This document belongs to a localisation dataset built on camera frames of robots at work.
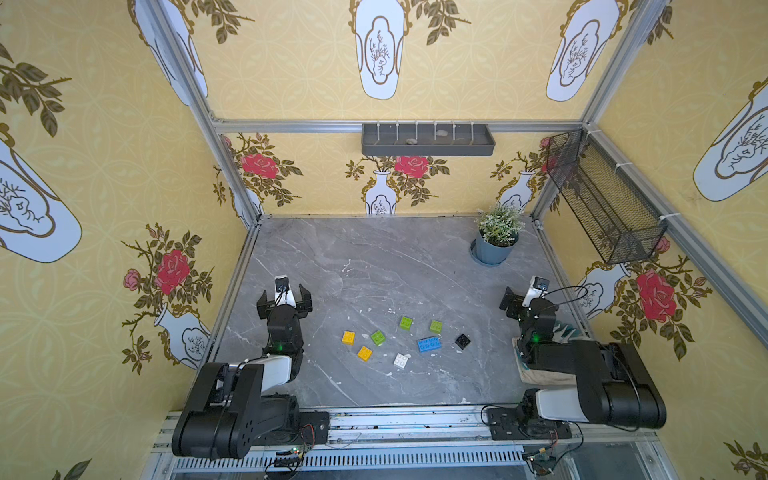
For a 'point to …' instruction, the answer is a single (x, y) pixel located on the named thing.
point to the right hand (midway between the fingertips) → (522, 290)
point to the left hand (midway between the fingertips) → (286, 288)
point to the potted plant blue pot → (501, 225)
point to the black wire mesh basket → (619, 220)
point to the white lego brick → (400, 360)
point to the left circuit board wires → (293, 458)
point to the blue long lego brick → (427, 344)
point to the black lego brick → (462, 341)
